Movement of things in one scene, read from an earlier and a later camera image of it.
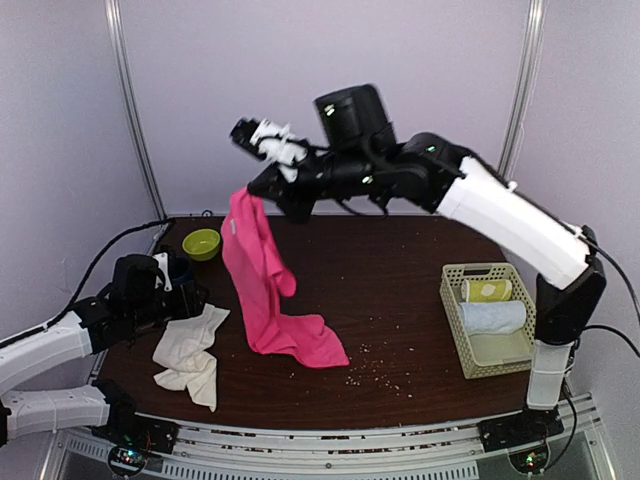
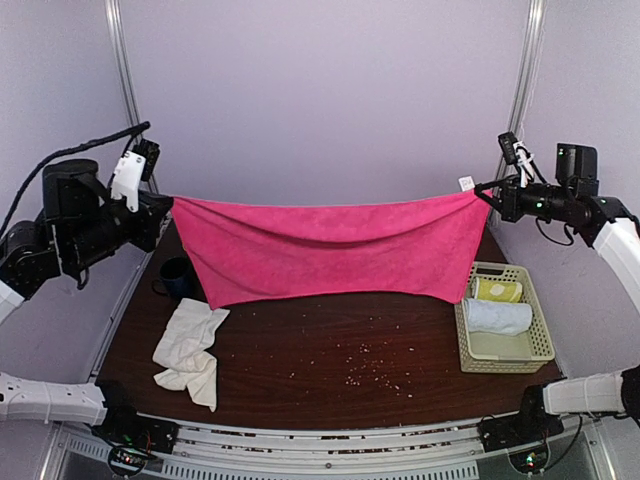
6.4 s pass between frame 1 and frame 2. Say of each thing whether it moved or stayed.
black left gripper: moved
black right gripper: moved
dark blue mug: stayed
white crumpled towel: stayed
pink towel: moved
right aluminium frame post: stayed
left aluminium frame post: stayed
